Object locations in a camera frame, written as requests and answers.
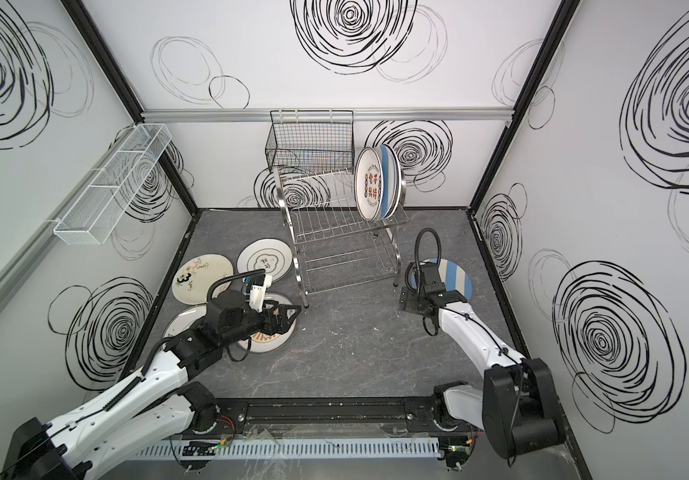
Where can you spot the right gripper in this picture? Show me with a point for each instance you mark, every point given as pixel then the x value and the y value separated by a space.
pixel 415 300

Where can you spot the blue white striped plate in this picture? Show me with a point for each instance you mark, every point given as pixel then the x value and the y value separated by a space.
pixel 392 177

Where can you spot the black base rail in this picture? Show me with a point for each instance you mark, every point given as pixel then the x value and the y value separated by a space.
pixel 344 413

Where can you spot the orange sunburst plate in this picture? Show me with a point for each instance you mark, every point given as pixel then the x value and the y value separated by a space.
pixel 262 343
pixel 184 320

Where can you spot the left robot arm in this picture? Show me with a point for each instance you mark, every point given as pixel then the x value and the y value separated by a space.
pixel 159 400

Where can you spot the cream floral plate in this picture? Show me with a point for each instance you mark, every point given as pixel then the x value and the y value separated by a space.
pixel 194 279

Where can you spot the far blue striped plate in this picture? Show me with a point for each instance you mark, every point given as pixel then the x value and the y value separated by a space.
pixel 452 276

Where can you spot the black wire basket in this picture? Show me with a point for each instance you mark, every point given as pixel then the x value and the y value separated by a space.
pixel 312 140

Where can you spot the white plate red characters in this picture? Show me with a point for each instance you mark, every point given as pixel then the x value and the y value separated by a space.
pixel 368 184

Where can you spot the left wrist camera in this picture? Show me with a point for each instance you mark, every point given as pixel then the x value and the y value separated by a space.
pixel 257 286

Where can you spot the white wire wall shelf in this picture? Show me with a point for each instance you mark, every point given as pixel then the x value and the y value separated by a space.
pixel 128 183

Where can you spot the stainless steel dish rack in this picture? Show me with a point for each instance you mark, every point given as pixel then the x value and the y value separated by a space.
pixel 333 247

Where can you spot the white slotted cable duct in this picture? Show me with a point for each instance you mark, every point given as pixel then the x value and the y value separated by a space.
pixel 294 449

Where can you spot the white plate green clover outline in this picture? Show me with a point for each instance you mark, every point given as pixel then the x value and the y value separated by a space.
pixel 270 254

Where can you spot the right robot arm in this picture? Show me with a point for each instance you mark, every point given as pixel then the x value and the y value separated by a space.
pixel 507 375

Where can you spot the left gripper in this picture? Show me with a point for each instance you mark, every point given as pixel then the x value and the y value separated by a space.
pixel 269 321

